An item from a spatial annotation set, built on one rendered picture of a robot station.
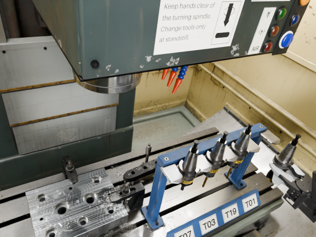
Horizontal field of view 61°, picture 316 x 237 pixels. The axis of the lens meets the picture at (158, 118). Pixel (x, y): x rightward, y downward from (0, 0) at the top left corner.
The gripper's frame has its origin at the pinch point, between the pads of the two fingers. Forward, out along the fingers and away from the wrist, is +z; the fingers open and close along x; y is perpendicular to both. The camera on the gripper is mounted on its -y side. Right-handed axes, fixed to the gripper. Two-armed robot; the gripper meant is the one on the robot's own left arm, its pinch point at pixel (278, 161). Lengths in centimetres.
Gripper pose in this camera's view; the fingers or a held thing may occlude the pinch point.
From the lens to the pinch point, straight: 102.5
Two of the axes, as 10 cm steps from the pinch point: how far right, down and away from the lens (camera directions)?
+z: -4.9, -6.0, 6.3
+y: -1.6, 7.7, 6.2
